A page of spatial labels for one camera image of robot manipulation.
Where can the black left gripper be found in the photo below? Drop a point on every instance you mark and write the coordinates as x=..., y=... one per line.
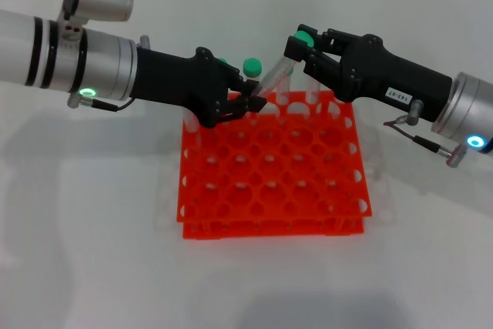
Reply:
x=181, y=78

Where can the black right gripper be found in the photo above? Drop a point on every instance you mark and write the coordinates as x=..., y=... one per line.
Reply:
x=385, y=74

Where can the orange test tube rack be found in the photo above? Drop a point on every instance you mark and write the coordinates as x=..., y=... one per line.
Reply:
x=231, y=211

